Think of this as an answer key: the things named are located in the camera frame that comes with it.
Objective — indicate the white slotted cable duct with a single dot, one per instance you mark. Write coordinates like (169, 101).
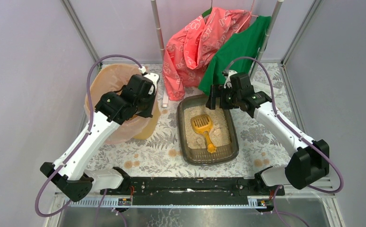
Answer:
(176, 200)

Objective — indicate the yellow ribbed trash bin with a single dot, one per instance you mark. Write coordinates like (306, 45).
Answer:
(145, 128)

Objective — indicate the floral table mat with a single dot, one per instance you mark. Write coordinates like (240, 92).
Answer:
(160, 155)

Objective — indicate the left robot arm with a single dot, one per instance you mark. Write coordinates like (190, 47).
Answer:
(69, 172)

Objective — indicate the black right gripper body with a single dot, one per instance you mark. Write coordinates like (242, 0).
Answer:
(215, 97)

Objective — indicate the pink patterned jacket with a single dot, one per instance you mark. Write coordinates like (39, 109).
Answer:
(189, 51)

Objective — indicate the yellow litter scoop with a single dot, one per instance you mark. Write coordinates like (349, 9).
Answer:
(202, 125)

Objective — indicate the pink plastic bin liner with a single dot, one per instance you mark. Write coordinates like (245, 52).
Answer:
(114, 91)

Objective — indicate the green t-shirt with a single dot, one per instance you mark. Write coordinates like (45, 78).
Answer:
(245, 43)

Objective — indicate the grey translucent litter box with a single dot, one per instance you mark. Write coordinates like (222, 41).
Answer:
(201, 157)

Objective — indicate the white clothes rack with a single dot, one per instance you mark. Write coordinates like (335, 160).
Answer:
(261, 51)

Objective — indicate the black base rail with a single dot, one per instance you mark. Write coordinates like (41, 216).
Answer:
(203, 186)

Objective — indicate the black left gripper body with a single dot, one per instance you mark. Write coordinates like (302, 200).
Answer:
(150, 104)

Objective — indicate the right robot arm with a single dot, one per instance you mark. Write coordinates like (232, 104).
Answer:
(307, 163)

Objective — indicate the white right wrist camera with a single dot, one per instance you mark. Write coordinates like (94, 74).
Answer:
(228, 74)

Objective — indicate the beige cat litter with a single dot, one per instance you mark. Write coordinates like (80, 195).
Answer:
(219, 134)

